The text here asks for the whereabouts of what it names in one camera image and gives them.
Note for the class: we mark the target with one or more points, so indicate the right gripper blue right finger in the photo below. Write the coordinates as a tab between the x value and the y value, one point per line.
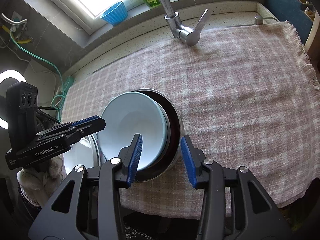
191	160

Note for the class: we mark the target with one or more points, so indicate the blue ribbed cup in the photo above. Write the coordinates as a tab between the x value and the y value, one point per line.
115	14

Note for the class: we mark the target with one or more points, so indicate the white plate grey leaf pattern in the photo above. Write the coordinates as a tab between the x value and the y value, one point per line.
79	154

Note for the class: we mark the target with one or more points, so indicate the white ceramic bowl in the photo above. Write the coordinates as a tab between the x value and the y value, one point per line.
129	114

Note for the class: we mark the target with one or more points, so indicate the red steel bowl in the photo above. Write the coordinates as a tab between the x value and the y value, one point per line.
170	132

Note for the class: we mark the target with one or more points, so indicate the pink plaid cloth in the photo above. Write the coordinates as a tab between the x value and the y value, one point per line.
246	95

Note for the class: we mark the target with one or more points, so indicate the black tripod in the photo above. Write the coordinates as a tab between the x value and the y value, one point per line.
46	115

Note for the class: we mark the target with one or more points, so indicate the white ring light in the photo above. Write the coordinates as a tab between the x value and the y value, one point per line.
14	75

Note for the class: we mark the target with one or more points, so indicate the dark blue utensil holder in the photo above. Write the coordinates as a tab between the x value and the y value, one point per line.
290	10

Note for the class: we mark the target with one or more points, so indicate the white gloved left hand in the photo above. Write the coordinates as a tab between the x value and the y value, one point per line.
37	184

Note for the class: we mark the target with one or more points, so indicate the large stainless steel bowl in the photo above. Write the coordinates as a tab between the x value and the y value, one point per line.
172	152

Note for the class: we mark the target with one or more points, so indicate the white wall socket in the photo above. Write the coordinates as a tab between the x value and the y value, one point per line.
16	17

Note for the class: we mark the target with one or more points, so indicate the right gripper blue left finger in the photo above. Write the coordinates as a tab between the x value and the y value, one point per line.
133	157

